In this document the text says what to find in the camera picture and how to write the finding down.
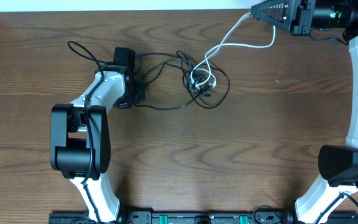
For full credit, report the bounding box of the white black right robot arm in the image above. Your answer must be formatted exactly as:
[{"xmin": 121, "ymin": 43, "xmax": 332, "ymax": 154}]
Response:
[{"xmin": 250, "ymin": 0, "xmax": 358, "ymax": 223}]

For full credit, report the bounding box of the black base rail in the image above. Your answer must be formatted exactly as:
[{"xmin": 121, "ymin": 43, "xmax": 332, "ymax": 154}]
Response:
[{"xmin": 47, "ymin": 208, "xmax": 358, "ymax": 224}]

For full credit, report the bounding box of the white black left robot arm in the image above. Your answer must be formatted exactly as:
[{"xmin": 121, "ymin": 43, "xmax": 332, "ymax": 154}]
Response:
[{"xmin": 49, "ymin": 47, "xmax": 139, "ymax": 223}]

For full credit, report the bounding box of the thick black cable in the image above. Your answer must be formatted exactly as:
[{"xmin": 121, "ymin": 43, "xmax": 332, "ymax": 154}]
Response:
[{"xmin": 134, "ymin": 50, "xmax": 231, "ymax": 111}]

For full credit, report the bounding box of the white usb cable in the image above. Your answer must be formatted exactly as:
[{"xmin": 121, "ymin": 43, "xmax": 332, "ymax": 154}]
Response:
[{"xmin": 190, "ymin": 12, "xmax": 276, "ymax": 88}]

